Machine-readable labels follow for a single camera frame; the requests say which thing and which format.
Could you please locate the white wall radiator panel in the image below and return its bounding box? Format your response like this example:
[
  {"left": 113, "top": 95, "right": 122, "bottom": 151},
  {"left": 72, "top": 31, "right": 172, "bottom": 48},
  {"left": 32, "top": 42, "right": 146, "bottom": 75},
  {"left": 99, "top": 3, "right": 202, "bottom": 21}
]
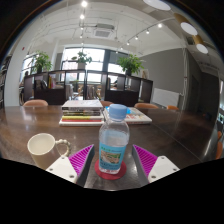
[{"left": 151, "top": 87, "right": 181, "bottom": 109}]

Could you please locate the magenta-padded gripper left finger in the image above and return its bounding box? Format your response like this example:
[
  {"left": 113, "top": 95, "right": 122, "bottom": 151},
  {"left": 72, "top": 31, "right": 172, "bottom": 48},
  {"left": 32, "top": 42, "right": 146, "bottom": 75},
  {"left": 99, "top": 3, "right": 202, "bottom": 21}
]
[{"left": 45, "top": 143, "right": 96, "bottom": 187}]

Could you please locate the group of ceiling spotlights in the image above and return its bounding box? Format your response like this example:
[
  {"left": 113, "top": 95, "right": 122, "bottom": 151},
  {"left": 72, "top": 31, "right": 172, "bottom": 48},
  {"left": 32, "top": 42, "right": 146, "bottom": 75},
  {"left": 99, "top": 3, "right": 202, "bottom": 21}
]
[{"left": 78, "top": 0, "right": 165, "bottom": 46}]

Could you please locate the cream ceramic mug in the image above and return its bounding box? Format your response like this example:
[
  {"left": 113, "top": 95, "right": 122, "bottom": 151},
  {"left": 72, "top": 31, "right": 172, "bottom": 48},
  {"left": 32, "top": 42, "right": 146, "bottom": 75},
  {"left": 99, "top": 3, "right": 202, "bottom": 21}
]
[{"left": 27, "top": 132, "right": 72, "bottom": 171}]

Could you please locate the low dark open shelf unit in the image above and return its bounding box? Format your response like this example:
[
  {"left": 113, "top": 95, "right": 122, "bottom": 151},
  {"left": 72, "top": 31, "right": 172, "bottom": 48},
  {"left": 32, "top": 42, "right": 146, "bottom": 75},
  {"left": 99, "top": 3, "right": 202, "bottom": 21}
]
[{"left": 22, "top": 69, "right": 155, "bottom": 107}]

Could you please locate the stack of books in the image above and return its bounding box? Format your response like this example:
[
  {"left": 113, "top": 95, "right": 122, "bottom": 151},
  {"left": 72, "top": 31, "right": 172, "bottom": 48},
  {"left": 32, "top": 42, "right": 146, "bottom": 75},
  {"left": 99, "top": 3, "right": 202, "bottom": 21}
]
[{"left": 58, "top": 99, "right": 106, "bottom": 128}]

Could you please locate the small potted plant white pot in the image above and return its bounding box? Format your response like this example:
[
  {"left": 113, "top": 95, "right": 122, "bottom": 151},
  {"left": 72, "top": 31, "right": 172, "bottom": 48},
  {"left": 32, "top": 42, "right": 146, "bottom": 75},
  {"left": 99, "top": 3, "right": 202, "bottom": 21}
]
[{"left": 71, "top": 49, "right": 94, "bottom": 71}]

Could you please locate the leafy green potted plant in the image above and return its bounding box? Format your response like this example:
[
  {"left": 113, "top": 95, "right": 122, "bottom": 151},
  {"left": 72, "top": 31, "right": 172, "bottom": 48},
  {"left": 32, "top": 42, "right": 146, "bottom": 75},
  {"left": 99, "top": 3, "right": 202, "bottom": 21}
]
[{"left": 116, "top": 53, "right": 145, "bottom": 77}]

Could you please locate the group of round ceiling lights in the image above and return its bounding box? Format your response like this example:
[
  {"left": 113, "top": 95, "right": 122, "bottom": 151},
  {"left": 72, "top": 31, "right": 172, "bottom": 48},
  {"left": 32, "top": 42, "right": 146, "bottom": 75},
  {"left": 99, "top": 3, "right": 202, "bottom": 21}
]
[{"left": 142, "top": 0, "right": 210, "bottom": 55}]

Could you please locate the bushy green potted plant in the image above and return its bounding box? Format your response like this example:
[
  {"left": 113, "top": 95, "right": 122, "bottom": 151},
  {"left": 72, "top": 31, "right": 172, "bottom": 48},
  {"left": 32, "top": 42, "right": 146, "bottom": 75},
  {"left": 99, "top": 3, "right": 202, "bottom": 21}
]
[{"left": 31, "top": 51, "right": 54, "bottom": 74}]

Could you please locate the ceiling air conditioner unit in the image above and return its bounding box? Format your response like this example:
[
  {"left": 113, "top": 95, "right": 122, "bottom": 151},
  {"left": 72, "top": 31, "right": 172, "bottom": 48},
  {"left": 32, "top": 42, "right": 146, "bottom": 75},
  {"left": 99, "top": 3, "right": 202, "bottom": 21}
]
[{"left": 92, "top": 22, "right": 116, "bottom": 39}]

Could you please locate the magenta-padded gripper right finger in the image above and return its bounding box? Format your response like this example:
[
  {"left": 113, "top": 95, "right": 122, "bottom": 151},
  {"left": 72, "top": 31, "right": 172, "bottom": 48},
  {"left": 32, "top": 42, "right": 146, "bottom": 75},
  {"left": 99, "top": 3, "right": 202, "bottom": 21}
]
[{"left": 131, "top": 143, "right": 181, "bottom": 186}]

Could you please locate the group of orange chairs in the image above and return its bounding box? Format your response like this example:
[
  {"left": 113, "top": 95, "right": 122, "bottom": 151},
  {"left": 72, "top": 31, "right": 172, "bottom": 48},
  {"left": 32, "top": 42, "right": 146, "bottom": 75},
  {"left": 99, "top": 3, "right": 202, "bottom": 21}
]
[{"left": 22, "top": 98, "right": 224, "bottom": 161}]

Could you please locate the clear blue-capped water bottle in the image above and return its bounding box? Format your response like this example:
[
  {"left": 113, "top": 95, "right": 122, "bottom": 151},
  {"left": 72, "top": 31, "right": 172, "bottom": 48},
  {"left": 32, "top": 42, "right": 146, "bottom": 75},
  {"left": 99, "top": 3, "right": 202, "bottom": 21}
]
[{"left": 98, "top": 103, "right": 131, "bottom": 175}]

